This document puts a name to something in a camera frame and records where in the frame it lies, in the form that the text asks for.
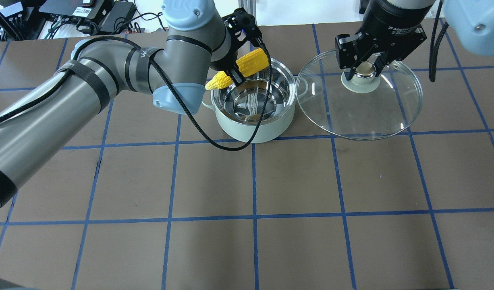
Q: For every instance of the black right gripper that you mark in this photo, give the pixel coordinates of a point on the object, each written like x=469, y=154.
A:
x=392, y=22

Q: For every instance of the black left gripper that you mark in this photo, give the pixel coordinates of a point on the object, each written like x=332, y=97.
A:
x=219, y=61

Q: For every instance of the yellow corn cob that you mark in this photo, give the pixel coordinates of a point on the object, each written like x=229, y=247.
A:
x=249, y=64

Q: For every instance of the glass pot lid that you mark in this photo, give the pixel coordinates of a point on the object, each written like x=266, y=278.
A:
x=369, y=107

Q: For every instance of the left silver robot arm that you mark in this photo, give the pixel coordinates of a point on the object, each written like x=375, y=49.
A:
x=39, y=124

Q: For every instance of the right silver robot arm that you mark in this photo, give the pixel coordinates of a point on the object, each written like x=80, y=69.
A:
x=472, y=20

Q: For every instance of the pale green cooking pot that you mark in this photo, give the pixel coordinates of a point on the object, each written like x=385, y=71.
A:
x=239, y=108

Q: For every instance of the black power brick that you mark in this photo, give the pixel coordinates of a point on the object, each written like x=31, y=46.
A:
x=121, y=12

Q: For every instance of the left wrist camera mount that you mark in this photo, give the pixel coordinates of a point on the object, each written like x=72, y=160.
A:
x=243, y=26

